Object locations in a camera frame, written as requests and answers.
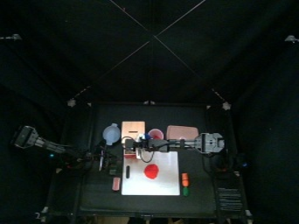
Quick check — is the wooden drawer box casing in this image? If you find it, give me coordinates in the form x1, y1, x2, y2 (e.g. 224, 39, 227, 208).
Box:
120, 121, 146, 144

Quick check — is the grey-blue plastic bowl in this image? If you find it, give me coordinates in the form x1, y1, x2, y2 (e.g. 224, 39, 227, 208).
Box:
102, 122, 123, 146

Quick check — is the pink rectangular block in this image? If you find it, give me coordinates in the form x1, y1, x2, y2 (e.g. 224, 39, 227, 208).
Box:
111, 176, 122, 193

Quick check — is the white cutting board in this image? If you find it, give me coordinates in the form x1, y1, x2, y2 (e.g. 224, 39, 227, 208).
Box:
120, 150, 182, 197

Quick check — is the white printed label sticker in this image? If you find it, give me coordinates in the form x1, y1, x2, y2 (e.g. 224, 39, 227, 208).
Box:
218, 186, 246, 213

